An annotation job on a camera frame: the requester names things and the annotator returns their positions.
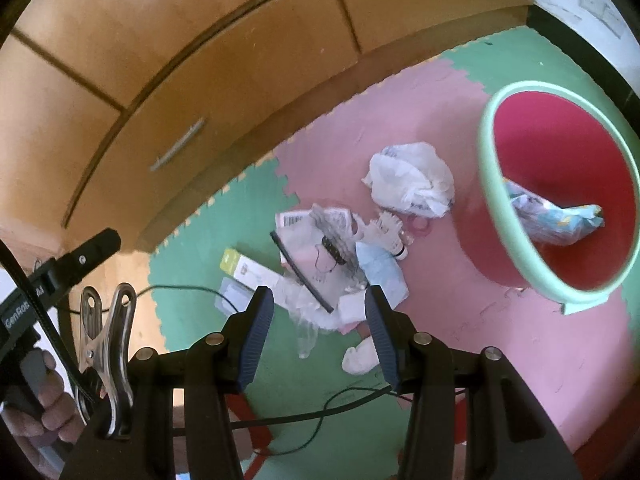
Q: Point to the white paper packet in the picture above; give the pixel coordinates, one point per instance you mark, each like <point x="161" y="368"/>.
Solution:
<point x="352" y="310"/>

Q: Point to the small black comb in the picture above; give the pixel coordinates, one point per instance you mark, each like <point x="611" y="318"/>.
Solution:
<point x="334" y="251"/>

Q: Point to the red object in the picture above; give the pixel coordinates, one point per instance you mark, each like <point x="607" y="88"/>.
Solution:
<point x="260" y="440"/>

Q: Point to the clear plastic bag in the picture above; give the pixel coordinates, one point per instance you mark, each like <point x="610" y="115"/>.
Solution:
<point x="305" y="320"/>

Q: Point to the black plastic strip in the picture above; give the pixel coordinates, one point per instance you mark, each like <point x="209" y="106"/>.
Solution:
<point x="300" y="270"/>

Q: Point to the metal spring clamp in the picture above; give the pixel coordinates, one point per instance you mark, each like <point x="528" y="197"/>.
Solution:
<point x="107" y="360"/>

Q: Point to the blue patterned snack packet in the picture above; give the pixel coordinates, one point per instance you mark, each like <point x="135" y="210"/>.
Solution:
<point x="550" y="220"/>

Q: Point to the pink tissue pack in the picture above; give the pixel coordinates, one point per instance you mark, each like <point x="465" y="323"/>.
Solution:
<point x="305" y="250"/>

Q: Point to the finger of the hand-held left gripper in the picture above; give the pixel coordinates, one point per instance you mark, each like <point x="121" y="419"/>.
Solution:
<point x="92" y="255"/>

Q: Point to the pink foam mat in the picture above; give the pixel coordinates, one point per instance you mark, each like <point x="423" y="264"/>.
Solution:
<point x="450" y="125"/>

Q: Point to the white feather shuttlecock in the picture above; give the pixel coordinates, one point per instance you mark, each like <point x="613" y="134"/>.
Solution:
<point x="385" y="235"/>

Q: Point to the green and white cardboard box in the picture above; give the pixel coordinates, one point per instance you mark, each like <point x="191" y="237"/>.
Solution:
<point x="250" y="270"/>

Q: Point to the clear plastic blister tray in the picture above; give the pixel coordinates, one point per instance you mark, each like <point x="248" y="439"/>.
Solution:
<point x="232" y="295"/>

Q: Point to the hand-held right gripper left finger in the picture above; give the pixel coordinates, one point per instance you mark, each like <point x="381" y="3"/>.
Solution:
<point x="255" y="335"/>

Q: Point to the crumpled white plastic bag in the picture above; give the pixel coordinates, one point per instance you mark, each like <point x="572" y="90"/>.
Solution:
<point x="405" y="175"/>

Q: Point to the person's left hand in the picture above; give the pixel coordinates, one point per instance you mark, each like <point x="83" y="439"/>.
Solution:
<point x="60" y="415"/>

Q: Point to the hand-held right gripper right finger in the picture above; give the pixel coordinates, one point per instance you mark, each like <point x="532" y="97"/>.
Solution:
<point x="380" y="340"/>

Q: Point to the red bin with green rim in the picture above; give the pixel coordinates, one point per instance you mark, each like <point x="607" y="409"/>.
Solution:
<point x="550" y="150"/>

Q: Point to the white wall socket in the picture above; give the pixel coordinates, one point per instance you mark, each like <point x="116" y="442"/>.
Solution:
<point x="614" y="22"/>
<point x="592" y="1"/>

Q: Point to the light wooden cabinet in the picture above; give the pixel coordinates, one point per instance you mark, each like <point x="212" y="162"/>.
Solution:
<point x="200" y="60"/>

